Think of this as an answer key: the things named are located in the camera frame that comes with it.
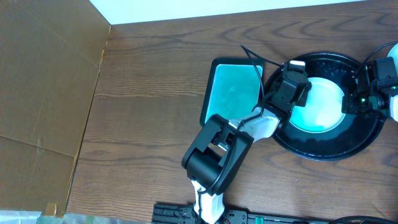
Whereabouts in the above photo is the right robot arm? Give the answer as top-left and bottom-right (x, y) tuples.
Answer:
(341, 62), (397, 121)

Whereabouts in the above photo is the white plate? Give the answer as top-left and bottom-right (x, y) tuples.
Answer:
(387, 44), (398, 65)

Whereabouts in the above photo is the mint plate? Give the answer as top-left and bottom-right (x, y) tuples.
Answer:
(290, 77), (345, 133)

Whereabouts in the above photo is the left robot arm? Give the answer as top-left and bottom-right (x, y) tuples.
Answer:
(182, 60), (312, 223)

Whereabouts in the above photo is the brown cardboard panel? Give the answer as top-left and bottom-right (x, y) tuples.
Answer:
(1, 0), (111, 217)

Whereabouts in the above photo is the black rectangular water tray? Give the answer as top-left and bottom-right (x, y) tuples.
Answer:
(200, 57), (264, 126)

